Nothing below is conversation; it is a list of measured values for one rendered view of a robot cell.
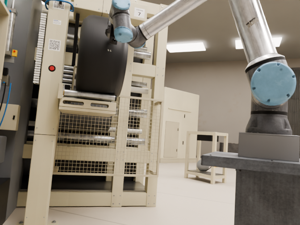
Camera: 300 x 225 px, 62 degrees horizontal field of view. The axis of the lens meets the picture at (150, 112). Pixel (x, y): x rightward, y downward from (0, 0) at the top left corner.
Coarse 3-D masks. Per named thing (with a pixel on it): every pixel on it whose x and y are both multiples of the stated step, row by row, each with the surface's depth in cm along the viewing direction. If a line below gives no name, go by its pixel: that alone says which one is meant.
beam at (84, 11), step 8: (80, 0) 202; (88, 0) 204; (96, 0) 206; (104, 0) 208; (80, 8) 202; (88, 8) 203; (96, 8) 205; (104, 8) 207; (144, 8) 217; (80, 16) 216; (104, 16) 212; (144, 16) 216; (136, 24) 223
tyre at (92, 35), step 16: (96, 16) 169; (80, 32) 164; (96, 32) 157; (80, 48) 157; (96, 48) 155; (112, 48) 158; (80, 64) 158; (96, 64) 157; (112, 64) 159; (80, 80) 162; (96, 80) 162; (112, 80) 164
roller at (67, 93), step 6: (66, 90) 162; (72, 90) 164; (72, 96) 164; (78, 96) 165; (84, 96) 165; (90, 96) 166; (96, 96) 167; (102, 96) 168; (108, 96) 169; (114, 96) 170
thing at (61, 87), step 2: (58, 84) 157; (60, 84) 158; (62, 84) 158; (58, 86) 157; (60, 86) 157; (62, 86) 158; (58, 88) 157; (60, 88) 157; (62, 88) 158; (64, 88) 167; (58, 90) 157; (60, 90) 157; (62, 90) 158; (64, 90) 175; (58, 92) 157; (60, 92) 157; (62, 92) 160; (58, 94) 157; (60, 94) 157; (62, 94) 161; (58, 96) 157; (60, 96) 157; (62, 96) 159; (64, 96) 182; (58, 98) 157; (60, 98) 157; (64, 102) 189
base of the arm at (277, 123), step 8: (256, 112) 110; (264, 112) 108; (272, 112) 106; (280, 112) 106; (256, 120) 110; (264, 120) 107; (272, 120) 105; (280, 120) 105; (248, 128) 112; (256, 128) 107; (264, 128) 105; (272, 128) 104; (280, 128) 104; (288, 128) 106
